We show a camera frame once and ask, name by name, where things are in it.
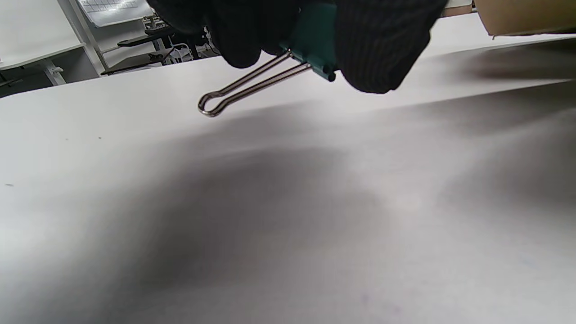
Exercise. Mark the person's left hand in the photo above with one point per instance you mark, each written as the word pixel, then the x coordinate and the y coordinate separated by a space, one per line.
pixel 382 45

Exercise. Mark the teal binder clip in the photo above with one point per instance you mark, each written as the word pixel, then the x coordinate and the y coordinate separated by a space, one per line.
pixel 315 36

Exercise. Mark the brown cardboard mailer box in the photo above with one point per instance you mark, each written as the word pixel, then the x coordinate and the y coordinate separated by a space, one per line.
pixel 522 15

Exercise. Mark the black side desk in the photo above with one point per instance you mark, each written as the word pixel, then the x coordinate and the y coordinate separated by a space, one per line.
pixel 135 63
pixel 144 40

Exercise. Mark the white grid board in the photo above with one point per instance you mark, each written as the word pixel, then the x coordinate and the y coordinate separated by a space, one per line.
pixel 112 11

